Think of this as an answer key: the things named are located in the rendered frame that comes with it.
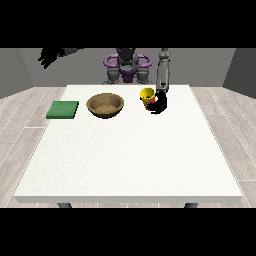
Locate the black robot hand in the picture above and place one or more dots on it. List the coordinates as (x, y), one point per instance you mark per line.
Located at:
(160, 102)
(50, 56)

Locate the yellow cup with melon print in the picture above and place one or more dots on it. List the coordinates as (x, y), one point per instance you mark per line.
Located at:
(147, 95)

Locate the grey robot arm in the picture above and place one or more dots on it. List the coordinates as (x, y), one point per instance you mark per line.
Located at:
(162, 71)

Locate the green square pad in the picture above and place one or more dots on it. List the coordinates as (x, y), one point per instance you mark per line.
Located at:
(62, 109)

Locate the brown wooden bowl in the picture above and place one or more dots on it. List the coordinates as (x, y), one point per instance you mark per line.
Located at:
(105, 105)

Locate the grey robot trunk purple rings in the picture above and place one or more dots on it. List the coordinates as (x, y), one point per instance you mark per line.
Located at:
(127, 68)

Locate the dark table leg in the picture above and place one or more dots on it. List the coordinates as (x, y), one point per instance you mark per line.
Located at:
(191, 205)
(64, 205)

